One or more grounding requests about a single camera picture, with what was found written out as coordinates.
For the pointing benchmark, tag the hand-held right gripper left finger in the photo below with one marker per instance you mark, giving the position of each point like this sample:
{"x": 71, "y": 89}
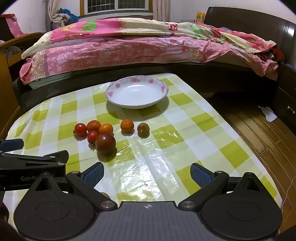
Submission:
{"x": 94, "y": 174}

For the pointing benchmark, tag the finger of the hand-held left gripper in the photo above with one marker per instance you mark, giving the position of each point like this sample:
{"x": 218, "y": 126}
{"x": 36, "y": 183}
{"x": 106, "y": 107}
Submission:
{"x": 11, "y": 144}
{"x": 46, "y": 160}

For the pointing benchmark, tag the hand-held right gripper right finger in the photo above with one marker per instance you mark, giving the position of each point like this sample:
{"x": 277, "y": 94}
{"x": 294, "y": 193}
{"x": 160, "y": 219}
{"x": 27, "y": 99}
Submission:
{"x": 201, "y": 175}

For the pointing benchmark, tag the large dark red tomato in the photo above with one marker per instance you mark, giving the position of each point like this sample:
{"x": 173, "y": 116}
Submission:
{"x": 105, "y": 143}

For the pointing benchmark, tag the red cherry tomato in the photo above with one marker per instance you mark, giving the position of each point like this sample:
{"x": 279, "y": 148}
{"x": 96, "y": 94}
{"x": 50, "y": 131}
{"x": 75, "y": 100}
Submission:
{"x": 80, "y": 129}
{"x": 92, "y": 136}

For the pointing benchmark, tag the small orange tangerine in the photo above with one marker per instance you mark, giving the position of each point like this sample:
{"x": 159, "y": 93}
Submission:
{"x": 106, "y": 128}
{"x": 127, "y": 125}

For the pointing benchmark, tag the orange-red tomato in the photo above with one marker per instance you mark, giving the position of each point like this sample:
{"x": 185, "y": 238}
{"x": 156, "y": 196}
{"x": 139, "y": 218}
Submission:
{"x": 93, "y": 125}

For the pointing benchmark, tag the white floral rim plate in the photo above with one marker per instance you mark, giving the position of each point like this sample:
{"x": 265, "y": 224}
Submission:
{"x": 136, "y": 92}

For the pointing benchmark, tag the green checked tablecloth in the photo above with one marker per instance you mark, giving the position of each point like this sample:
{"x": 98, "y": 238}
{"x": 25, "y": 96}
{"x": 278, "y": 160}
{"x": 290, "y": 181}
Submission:
{"x": 161, "y": 143}

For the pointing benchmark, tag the brown wooden furniture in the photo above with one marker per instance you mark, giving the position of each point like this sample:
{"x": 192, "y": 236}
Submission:
{"x": 9, "y": 81}

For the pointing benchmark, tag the grey mattress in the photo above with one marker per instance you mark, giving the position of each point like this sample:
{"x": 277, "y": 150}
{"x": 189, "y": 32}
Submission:
{"x": 46, "y": 81}

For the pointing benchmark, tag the white paper scrap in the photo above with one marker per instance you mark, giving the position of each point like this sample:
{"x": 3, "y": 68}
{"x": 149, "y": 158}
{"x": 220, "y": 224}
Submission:
{"x": 268, "y": 113}

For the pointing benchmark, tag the grey cloth bundle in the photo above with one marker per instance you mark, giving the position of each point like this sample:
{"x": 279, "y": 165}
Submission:
{"x": 13, "y": 50}

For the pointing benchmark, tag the dark wooden nightstand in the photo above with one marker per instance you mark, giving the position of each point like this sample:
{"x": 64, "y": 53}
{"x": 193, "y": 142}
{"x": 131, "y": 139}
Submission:
{"x": 286, "y": 92}

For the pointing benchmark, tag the pink patterned cloth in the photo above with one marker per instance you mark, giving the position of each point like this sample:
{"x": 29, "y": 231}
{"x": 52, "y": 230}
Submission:
{"x": 13, "y": 25}

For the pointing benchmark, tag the pink floral bed sheet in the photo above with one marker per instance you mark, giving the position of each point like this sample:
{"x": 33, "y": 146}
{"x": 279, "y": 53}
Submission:
{"x": 104, "y": 53}

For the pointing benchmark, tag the knotted beige curtain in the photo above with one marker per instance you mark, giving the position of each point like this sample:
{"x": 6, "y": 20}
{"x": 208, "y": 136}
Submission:
{"x": 56, "y": 19}

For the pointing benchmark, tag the blue cloth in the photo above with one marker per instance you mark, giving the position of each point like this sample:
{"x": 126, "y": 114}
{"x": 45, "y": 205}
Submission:
{"x": 69, "y": 15}

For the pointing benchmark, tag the red cloth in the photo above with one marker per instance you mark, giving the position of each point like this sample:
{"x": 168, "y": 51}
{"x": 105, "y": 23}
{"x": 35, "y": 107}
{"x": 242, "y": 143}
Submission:
{"x": 278, "y": 54}

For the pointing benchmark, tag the yellow box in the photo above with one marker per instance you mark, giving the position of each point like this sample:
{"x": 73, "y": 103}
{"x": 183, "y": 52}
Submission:
{"x": 200, "y": 17}

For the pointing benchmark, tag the dark wooden headboard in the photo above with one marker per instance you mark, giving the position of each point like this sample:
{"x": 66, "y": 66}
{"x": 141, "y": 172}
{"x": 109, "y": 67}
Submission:
{"x": 254, "y": 23}

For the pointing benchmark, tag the barred window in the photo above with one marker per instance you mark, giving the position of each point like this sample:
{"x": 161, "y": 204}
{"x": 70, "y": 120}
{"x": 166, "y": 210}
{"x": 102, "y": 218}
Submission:
{"x": 101, "y": 4}

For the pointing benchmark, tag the dark wooden bed frame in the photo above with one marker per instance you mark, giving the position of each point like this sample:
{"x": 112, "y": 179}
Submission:
{"x": 208, "y": 71}

